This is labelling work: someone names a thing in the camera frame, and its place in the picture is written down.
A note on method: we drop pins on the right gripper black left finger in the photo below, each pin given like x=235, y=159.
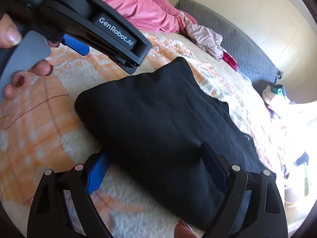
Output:
x=49, y=215

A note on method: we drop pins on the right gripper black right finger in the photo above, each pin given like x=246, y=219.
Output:
x=252, y=206

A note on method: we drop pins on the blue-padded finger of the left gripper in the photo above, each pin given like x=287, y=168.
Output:
x=75, y=45

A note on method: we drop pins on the black garment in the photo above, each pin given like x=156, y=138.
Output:
x=152, y=126

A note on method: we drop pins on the pile of colourful clothes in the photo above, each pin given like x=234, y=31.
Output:
x=288, y=121

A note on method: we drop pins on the left hand red nails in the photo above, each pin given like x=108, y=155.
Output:
x=21, y=56

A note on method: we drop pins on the right hand red nails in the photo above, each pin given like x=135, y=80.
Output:
x=184, y=230

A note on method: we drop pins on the pink blanket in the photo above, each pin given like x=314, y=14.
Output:
x=157, y=16

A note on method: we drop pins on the orange white patterned bedspread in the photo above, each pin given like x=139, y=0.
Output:
x=40, y=129

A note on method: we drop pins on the pale pink crumpled garment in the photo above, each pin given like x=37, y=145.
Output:
x=203, y=37

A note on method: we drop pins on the red cloth by headboard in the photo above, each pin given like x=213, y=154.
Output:
x=230, y=60

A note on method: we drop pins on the grey quilted headboard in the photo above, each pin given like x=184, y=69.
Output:
x=253, y=63

